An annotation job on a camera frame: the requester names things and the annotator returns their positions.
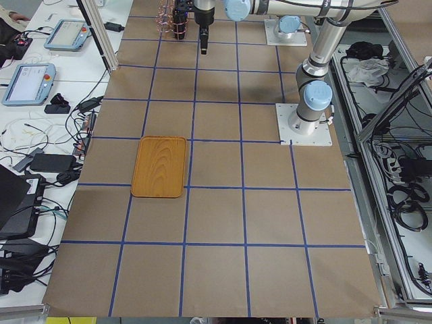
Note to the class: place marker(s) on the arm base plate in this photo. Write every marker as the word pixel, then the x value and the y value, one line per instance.
pixel 297 132
pixel 285 31

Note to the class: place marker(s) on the aluminium frame post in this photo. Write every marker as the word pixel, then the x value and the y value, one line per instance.
pixel 94 21

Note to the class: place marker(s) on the wooden tray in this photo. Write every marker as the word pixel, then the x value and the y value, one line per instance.
pixel 159 167

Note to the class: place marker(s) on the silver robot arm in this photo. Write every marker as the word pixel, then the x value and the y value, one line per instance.
pixel 238 11
pixel 315 94

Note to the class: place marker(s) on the copper wire bottle basket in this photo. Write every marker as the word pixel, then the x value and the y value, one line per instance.
pixel 164 18

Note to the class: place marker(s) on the black power adapter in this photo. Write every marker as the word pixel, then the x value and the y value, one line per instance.
pixel 111 26

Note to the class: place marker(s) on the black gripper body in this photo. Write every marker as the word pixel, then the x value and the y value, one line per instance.
pixel 204 17

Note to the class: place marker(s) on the teach pendant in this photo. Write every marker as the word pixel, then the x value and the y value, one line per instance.
pixel 68 35
pixel 30 85

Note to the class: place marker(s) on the white cloth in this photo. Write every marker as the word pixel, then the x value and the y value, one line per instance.
pixel 368 72

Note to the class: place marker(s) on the near teach pendant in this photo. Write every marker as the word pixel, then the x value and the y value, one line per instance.
pixel 30 85

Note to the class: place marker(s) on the black laptop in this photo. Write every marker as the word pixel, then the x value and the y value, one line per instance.
pixel 21 195

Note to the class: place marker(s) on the far teach pendant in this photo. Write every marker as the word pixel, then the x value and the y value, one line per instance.
pixel 68 35

